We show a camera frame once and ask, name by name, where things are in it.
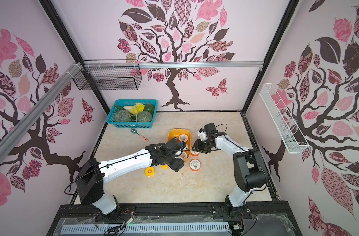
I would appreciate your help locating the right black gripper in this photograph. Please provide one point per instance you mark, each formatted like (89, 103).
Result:
(201, 144)

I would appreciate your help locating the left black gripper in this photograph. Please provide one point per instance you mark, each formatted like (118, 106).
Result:
(177, 164)

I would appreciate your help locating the orange white sealing tape roll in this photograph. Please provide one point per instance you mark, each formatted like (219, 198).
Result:
(185, 147)
(184, 156)
(183, 138)
(195, 165)
(194, 153)

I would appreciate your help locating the yellow plastic storage box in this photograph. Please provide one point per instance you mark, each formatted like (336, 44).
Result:
(177, 133)

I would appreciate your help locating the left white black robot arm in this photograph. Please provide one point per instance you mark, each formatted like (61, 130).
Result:
(93, 176)

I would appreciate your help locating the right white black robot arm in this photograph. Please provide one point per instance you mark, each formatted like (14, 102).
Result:
(249, 176)

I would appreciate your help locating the green pumpkin right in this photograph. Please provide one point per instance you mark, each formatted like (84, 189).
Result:
(144, 117)

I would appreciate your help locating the green pumpkin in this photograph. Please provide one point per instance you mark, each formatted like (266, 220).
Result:
(122, 116)
(144, 117)

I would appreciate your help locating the green round fruit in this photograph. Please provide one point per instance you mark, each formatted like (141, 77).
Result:
(149, 108)

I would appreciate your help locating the yellow white vegetable toy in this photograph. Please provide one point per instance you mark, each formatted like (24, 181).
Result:
(135, 109)

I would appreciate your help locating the green pumpkin left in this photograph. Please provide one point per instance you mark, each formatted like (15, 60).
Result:
(122, 116)

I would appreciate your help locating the teal plastic basket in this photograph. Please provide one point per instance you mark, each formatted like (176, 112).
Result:
(118, 105)

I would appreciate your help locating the small spoon with red handle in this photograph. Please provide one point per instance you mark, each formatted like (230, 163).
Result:
(134, 131)

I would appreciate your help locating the white wire wall shelf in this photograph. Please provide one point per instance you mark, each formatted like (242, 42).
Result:
(277, 104)

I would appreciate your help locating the white slotted cable duct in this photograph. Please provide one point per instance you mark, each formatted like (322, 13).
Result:
(144, 228)

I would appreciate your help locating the aluminium rail on back wall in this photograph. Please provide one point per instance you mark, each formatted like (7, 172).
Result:
(179, 64)

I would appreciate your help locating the aluminium rail on wall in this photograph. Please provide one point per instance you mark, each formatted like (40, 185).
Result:
(17, 133)
(179, 64)

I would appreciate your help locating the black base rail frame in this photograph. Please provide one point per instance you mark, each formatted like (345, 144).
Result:
(215, 209)

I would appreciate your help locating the black wire wall basket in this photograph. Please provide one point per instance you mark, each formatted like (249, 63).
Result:
(124, 74)

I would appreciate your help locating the aluminium rail on left wall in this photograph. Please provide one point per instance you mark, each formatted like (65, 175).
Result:
(17, 133)

